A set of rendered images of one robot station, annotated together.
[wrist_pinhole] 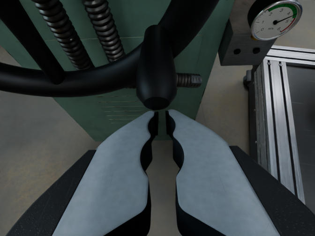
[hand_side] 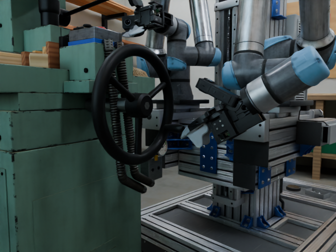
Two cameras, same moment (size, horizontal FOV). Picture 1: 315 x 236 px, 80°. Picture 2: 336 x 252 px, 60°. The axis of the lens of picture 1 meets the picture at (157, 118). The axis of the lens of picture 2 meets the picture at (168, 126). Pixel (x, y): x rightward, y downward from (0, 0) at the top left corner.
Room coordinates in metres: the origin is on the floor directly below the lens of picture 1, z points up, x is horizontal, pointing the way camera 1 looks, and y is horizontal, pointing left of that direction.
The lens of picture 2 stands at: (-0.29, 0.67, 0.83)
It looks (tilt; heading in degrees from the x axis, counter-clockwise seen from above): 6 degrees down; 300
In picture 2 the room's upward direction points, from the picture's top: straight up
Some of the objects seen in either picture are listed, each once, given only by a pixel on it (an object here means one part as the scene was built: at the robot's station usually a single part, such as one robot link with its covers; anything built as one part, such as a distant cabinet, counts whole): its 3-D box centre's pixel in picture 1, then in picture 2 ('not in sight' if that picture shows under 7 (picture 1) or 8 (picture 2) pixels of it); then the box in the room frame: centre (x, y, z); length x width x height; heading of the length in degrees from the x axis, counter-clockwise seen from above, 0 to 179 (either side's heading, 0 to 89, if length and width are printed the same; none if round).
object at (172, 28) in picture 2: not in sight; (165, 25); (0.27, -0.26, 1.09); 0.08 x 0.05 x 0.08; 177
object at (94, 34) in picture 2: not in sight; (98, 38); (0.27, 0.07, 0.99); 0.13 x 0.11 x 0.06; 87
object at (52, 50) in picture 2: not in sight; (77, 60); (0.38, 0.05, 0.94); 0.20 x 0.01 x 0.08; 87
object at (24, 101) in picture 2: not in sight; (65, 100); (0.41, 0.08, 0.82); 0.40 x 0.21 x 0.04; 87
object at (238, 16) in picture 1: (242, 28); (143, 166); (0.31, -0.18, 0.58); 0.12 x 0.08 x 0.08; 177
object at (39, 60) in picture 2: not in sight; (38, 61); (0.34, 0.21, 0.92); 0.05 x 0.04 x 0.03; 148
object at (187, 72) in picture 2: not in sight; (177, 65); (0.41, -0.62, 0.98); 0.13 x 0.12 x 0.14; 51
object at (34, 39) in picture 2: not in sight; (47, 43); (0.49, 0.07, 0.99); 0.14 x 0.07 x 0.09; 177
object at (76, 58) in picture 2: not in sight; (97, 65); (0.28, 0.08, 0.91); 0.15 x 0.14 x 0.09; 87
